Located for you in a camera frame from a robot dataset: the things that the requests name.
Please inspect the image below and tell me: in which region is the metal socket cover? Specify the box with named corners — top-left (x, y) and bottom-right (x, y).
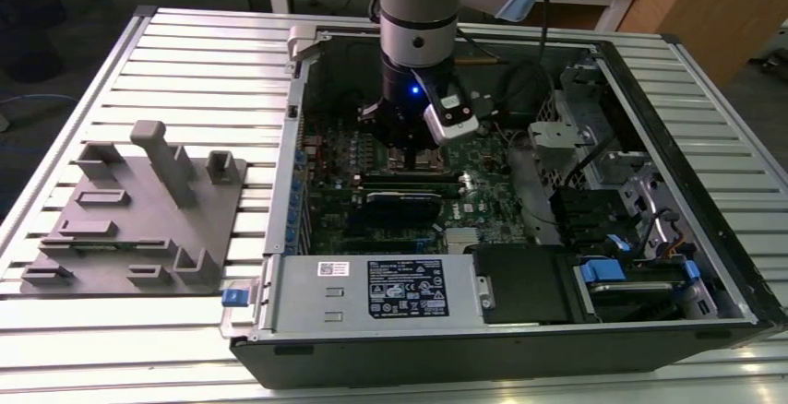
top-left (385, 145), bottom-right (454, 175)

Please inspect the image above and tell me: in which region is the CPU socket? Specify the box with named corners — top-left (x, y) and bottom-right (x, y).
top-left (381, 145), bottom-right (456, 178)

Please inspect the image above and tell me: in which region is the black expansion slot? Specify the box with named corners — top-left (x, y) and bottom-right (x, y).
top-left (341, 226), bottom-right (432, 240)
top-left (340, 239), bottom-right (422, 255)

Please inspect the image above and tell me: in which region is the silver rear slot panel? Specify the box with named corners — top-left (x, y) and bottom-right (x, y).
top-left (261, 66), bottom-right (309, 257)

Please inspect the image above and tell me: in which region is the black RAM stick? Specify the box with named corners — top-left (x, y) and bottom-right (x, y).
top-left (360, 171), bottom-right (462, 184)

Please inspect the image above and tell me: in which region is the black graphics card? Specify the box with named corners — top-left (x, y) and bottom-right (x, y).
top-left (363, 189), bottom-right (443, 228)

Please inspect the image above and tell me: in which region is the green motherboard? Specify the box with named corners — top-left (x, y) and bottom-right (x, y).
top-left (300, 115), bottom-right (538, 256)

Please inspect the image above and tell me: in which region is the silver chipset heat sink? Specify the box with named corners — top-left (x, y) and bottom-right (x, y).
top-left (443, 227), bottom-right (482, 254)

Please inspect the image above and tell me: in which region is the gray plastic baffle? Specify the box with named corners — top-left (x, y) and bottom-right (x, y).
top-left (507, 145), bottom-right (562, 246)

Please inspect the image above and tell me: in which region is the gray case latch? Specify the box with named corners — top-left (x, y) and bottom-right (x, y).
top-left (287, 25), bottom-right (323, 62)

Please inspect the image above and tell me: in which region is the perforated metal drive cage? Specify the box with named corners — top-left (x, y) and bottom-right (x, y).
top-left (526, 63), bottom-right (622, 193)

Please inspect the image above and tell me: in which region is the white barcode sticker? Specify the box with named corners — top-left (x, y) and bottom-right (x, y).
top-left (315, 260), bottom-right (353, 279)

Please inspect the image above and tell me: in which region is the black rating label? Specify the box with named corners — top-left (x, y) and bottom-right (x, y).
top-left (367, 259), bottom-right (451, 318)

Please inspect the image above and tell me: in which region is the black plastic block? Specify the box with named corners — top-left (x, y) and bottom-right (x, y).
top-left (548, 189), bottom-right (633, 246)

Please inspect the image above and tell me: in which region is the silver power supply unit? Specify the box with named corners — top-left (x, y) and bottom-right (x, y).
top-left (257, 254), bottom-right (487, 334)

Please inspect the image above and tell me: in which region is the blue disk carrier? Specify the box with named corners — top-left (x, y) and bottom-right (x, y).
top-left (575, 258), bottom-right (629, 285)

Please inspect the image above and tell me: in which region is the black PC case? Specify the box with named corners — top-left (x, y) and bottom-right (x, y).
top-left (217, 25), bottom-right (788, 391)

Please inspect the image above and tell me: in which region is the gray parts rack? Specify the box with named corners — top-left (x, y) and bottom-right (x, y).
top-left (18, 120), bottom-right (248, 297)

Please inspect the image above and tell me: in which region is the hard disk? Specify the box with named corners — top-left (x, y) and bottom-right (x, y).
top-left (587, 281), bottom-right (678, 323)

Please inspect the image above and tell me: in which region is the wooden cabinet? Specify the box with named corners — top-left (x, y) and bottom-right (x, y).
top-left (626, 0), bottom-right (788, 89)

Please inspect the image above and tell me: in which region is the gray chair base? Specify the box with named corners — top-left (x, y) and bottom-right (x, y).
top-left (747, 25), bottom-right (788, 74)

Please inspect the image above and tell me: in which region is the black office chair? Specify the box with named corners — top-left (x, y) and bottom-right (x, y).
top-left (0, 0), bottom-right (70, 85)

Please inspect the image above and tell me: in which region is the small dark wrist camera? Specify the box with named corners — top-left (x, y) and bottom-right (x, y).
top-left (357, 101), bottom-right (385, 125)

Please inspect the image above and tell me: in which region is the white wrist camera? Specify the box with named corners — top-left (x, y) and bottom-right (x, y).
top-left (422, 94), bottom-right (482, 147)

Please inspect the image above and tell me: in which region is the black looped case cable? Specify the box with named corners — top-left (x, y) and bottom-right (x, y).
top-left (504, 61), bottom-right (552, 117)

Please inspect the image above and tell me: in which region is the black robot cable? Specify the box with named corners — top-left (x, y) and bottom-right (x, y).
top-left (454, 0), bottom-right (552, 114)

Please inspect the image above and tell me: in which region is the blue wire connector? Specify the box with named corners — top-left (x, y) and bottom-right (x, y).
top-left (606, 233), bottom-right (637, 254)

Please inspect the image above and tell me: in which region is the silver chassis bracket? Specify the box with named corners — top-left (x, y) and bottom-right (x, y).
top-left (583, 149), bottom-right (685, 258)

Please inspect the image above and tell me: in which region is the black disk wire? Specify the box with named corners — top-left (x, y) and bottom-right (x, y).
top-left (638, 208), bottom-right (679, 257)

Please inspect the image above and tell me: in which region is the coloured wire bundle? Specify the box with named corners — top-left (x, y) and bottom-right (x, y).
top-left (658, 232), bottom-right (685, 258)

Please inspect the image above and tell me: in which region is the blue floor cable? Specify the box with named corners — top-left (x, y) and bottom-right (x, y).
top-left (0, 92), bottom-right (78, 111)

